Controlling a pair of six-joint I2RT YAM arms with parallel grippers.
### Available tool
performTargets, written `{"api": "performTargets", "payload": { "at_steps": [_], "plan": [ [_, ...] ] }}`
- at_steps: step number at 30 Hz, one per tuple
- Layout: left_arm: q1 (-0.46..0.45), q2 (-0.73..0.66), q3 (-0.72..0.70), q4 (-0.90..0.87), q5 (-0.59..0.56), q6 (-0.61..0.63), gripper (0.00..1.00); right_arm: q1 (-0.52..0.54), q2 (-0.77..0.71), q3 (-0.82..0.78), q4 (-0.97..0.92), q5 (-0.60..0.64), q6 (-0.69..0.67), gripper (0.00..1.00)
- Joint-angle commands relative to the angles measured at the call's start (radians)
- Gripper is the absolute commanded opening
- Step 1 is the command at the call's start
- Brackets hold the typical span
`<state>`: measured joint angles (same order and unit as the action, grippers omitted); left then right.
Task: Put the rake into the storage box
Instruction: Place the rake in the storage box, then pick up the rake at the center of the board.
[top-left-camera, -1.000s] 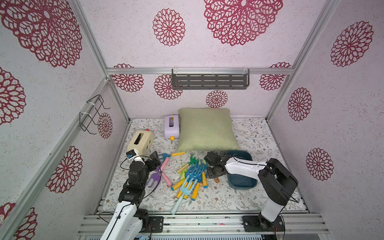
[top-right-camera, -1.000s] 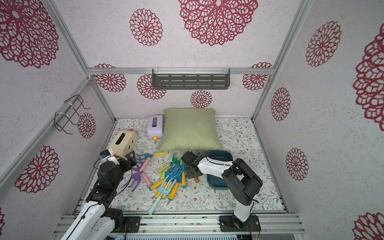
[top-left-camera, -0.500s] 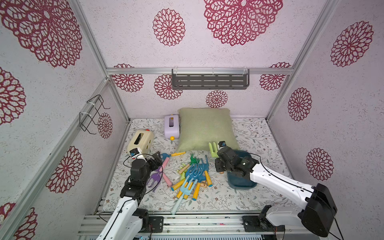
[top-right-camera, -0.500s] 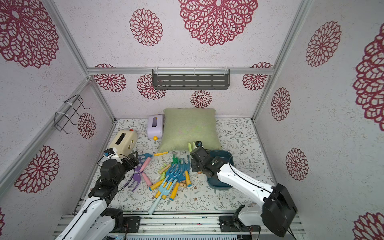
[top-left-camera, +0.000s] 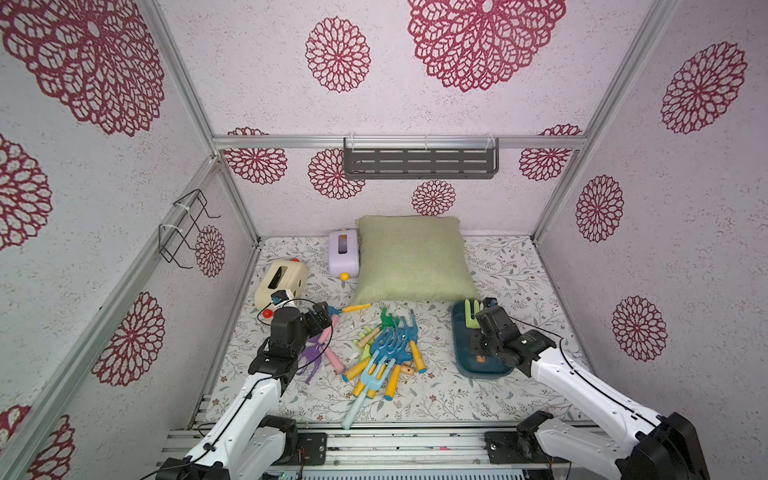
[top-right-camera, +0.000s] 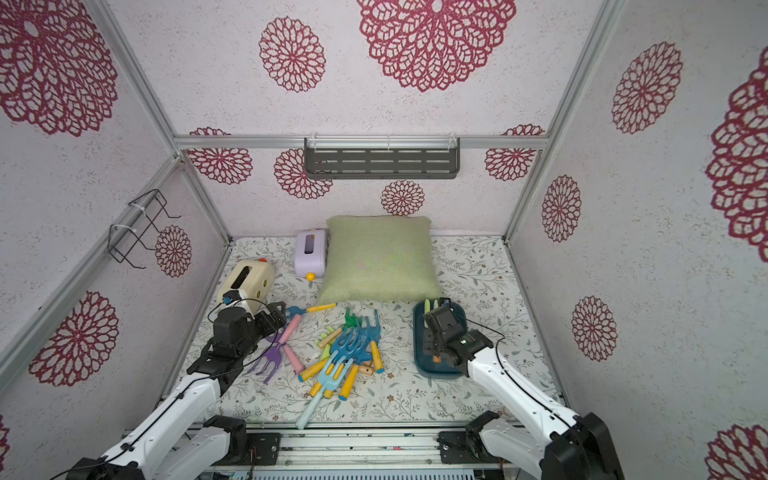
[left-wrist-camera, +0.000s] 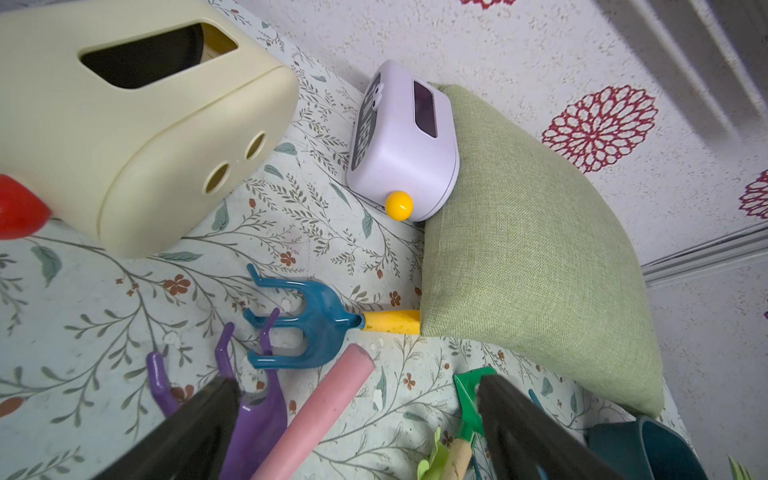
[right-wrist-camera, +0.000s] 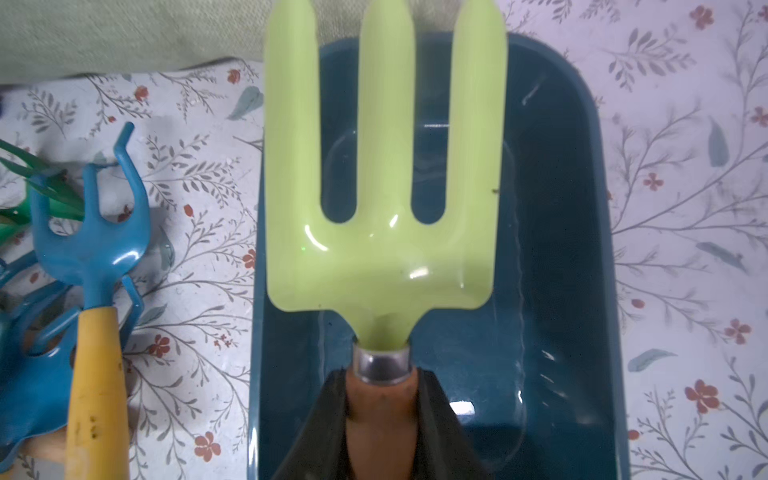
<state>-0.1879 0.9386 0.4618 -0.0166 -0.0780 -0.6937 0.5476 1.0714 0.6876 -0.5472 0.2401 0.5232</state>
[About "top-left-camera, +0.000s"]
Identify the lilac tissue box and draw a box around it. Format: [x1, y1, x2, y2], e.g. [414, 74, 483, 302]
[328, 229, 360, 281]

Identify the cream tissue box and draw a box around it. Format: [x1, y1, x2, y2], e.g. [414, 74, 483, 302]
[253, 259, 309, 311]

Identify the purple rake pink handle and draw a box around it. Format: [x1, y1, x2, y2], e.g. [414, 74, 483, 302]
[302, 310, 345, 385]

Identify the grey wall shelf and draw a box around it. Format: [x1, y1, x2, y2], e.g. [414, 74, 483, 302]
[342, 137, 499, 180]

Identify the teal storage box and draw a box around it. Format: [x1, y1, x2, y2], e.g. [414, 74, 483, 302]
[451, 299, 512, 380]

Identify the metal base rail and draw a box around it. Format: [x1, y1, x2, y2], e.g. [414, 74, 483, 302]
[161, 419, 601, 480]

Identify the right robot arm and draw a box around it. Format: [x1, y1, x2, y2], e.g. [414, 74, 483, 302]
[464, 298, 710, 479]

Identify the black wire rack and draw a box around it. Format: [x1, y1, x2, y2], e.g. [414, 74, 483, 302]
[157, 188, 220, 270]

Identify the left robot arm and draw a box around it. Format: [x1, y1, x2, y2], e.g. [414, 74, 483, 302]
[145, 300, 333, 479]

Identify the green pillow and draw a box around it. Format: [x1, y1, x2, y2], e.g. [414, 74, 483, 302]
[354, 215, 477, 304]

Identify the floral table mat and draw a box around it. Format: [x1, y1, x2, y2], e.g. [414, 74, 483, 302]
[203, 235, 592, 424]

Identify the light blue fork rake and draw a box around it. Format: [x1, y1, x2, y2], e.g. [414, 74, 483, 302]
[341, 353, 396, 430]

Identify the green rake wooden handle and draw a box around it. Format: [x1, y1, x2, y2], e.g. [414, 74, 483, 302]
[355, 307, 398, 349]

